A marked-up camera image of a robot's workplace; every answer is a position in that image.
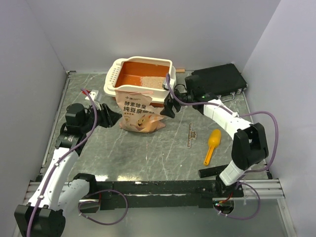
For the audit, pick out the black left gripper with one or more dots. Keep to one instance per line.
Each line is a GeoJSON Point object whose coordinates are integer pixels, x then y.
{"type": "Point", "coordinates": [109, 117]}

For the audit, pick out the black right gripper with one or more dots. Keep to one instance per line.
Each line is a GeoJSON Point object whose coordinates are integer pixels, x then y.
{"type": "Point", "coordinates": [168, 104]}

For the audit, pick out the pink cat litter bag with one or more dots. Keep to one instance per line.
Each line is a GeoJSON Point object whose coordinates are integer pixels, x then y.
{"type": "Point", "coordinates": [138, 115]}

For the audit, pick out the yellow plastic scoop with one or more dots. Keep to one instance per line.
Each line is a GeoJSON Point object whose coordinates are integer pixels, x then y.
{"type": "Point", "coordinates": [213, 142]}

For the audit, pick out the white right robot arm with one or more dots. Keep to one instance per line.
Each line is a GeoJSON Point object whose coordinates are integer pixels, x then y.
{"type": "Point", "coordinates": [249, 140]}

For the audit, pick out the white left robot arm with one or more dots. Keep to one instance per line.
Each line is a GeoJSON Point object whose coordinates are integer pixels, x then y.
{"type": "Point", "coordinates": [45, 213]}

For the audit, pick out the cream orange litter box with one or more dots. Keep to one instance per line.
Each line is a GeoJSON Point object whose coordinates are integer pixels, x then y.
{"type": "Point", "coordinates": [141, 74]}

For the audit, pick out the small wooden block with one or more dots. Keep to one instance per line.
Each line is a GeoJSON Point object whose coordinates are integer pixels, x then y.
{"type": "Point", "coordinates": [180, 70]}

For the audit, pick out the black hard case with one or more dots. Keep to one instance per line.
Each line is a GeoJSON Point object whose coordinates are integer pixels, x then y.
{"type": "Point", "coordinates": [220, 80]}

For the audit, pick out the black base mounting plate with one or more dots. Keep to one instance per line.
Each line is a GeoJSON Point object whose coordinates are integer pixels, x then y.
{"type": "Point", "coordinates": [142, 194]}

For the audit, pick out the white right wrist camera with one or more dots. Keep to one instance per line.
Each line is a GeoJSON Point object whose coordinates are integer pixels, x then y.
{"type": "Point", "coordinates": [171, 84]}

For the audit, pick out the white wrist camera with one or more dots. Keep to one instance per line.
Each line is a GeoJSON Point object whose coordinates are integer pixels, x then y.
{"type": "Point", "coordinates": [171, 84]}
{"type": "Point", "coordinates": [94, 95]}

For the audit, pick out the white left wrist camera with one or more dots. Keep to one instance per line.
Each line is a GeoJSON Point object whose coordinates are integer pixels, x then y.
{"type": "Point", "coordinates": [94, 95]}

